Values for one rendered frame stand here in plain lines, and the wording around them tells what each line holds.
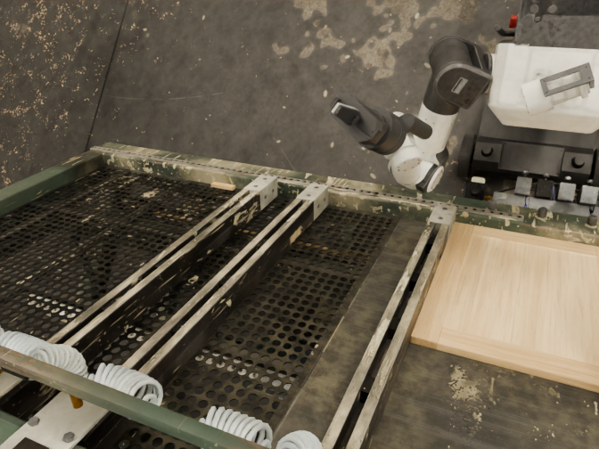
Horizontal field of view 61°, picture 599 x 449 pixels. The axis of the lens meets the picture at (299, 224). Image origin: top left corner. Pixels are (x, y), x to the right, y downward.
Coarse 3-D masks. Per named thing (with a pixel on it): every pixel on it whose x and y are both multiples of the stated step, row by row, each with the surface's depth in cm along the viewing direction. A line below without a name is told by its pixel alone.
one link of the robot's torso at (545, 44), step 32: (544, 0) 105; (576, 0) 103; (512, 32) 120; (544, 32) 106; (576, 32) 104; (512, 64) 110; (544, 64) 108; (576, 64) 106; (512, 96) 112; (544, 128) 114; (576, 128) 111
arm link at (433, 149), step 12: (432, 120) 125; (444, 120) 124; (432, 132) 126; (444, 132) 127; (420, 144) 131; (432, 144) 129; (444, 144) 131; (432, 156) 132; (444, 156) 132; (432, 180) 132
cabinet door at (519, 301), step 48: (480, 240) 146; (528, 240) 145; (432, 288) 125; (480, 288) 126; (528, 288) 125; (576, 288) 125; (432, 336) 110; (480, 336) 110; (528, 336) 110; (576, 336) 110; (576, 384) 99
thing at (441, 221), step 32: (448, 224) 143; (416, 256) 129; (416, 288) 117; (384, 320) 107; (416, 320) 115; (384, 352) 103; (352, 384) 91; (384, 384) 91; (352, 416) 89; (288, 448) 64; (320, 448) 65; (352, 448) 80
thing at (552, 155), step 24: (480, 144) 222; (504, 144) 220; (528, 144) 217; (552, 144) 215; (576, 144) 212; (480, 168) 223; (504, 168) 219; (528, 168) 216; (552, 168) 212; (576, 168) 207
